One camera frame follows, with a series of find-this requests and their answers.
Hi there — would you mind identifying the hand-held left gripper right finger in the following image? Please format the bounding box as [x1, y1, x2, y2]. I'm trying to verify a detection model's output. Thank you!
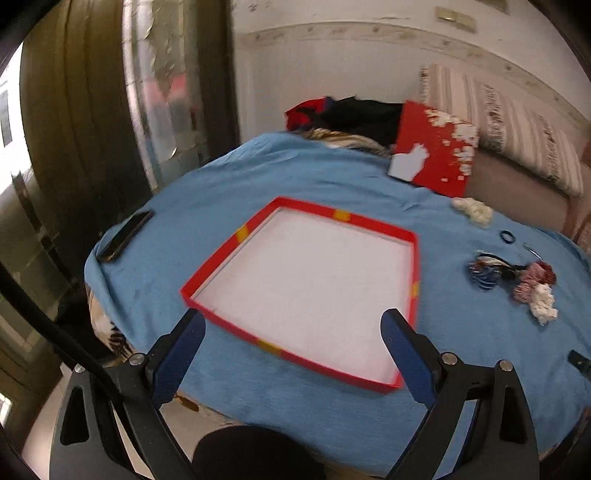
[379, 308, 541, 480]

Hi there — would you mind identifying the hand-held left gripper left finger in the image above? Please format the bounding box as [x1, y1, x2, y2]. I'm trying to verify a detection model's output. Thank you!
[50, 308, 206, 480]

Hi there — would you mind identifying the blue beaded bracelet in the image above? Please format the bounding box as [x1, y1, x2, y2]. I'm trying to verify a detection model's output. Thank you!
[468, 258, 503, 292]

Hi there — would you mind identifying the shallow red tray box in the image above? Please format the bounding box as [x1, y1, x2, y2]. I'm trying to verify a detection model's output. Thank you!
[180, 196, 422, 394]

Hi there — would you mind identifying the white cotton wad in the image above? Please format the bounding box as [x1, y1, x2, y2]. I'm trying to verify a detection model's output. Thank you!
[529, 283, 559, 327]

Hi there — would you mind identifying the plaid cloth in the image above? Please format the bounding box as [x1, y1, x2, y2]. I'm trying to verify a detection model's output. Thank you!
[88, 286, 134, 361]

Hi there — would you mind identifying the black phone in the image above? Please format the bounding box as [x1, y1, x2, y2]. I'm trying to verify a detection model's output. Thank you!
[96, 210, 155, 264]

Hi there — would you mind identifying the white fluffy scrunchie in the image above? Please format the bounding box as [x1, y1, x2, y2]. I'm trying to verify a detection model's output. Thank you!
[451, 197, 495, 228]

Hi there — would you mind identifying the beige sofa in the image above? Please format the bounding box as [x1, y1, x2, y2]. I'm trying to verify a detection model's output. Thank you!
[466, 148, 591, 245]

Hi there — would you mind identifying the blue blanket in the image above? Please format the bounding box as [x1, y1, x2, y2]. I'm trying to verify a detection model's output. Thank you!
[84, 130, 591, 480]

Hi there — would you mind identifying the beige striped fabric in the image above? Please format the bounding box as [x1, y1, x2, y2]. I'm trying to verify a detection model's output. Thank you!
[302, 127, 393, 158]

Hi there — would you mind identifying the red box lid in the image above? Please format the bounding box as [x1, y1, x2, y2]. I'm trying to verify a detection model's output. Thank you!
[387, 100, 481, 198]

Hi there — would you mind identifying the dark clothes pile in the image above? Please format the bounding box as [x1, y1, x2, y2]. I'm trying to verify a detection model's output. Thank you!
[323, 95, 407, 148]

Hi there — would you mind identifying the striped cushion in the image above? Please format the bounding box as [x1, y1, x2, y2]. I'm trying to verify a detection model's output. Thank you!
[418, 62, 587, 198]

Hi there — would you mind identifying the red cloth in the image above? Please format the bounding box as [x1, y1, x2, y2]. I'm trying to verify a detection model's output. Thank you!
[284, 98, 333, 132]

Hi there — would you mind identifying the frosted glass window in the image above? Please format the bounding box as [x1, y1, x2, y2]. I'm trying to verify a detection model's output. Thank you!
[122, 0, 241, 185]

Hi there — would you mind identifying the brown curtain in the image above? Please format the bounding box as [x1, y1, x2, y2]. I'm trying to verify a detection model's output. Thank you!
[18, 0, 162, 195]

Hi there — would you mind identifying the black cord necklace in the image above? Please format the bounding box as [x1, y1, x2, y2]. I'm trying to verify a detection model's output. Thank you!
[477, 250, 525, 278]

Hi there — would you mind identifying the black cable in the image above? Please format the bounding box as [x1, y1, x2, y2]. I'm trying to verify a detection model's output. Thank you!
[0, 265, 121, 398]

